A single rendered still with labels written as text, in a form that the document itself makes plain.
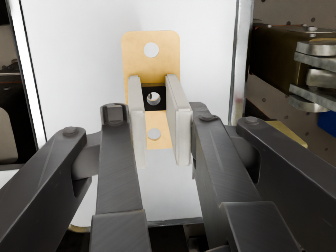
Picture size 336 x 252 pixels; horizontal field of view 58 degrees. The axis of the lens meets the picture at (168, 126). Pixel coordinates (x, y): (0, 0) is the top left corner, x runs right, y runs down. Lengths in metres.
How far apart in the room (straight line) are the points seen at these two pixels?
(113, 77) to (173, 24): 0.08
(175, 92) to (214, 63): 0.15
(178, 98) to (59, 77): 0.18
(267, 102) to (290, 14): 0.18
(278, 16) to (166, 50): 0.47
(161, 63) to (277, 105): 0.52
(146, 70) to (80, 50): 0.11
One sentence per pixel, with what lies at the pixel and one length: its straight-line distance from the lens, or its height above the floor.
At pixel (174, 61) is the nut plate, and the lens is 0.20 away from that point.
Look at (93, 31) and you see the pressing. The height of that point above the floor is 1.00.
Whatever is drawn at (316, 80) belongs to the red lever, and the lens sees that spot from 0.28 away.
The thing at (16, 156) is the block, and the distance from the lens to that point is 0.38.
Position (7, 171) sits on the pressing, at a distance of 0.37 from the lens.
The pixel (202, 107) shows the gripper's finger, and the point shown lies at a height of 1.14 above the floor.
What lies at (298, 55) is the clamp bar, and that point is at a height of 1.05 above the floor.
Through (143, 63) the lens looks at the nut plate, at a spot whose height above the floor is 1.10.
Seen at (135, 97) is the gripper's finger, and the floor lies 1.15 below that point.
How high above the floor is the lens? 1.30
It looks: 66 degrees down
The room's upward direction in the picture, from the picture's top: 165 degrees clockwise
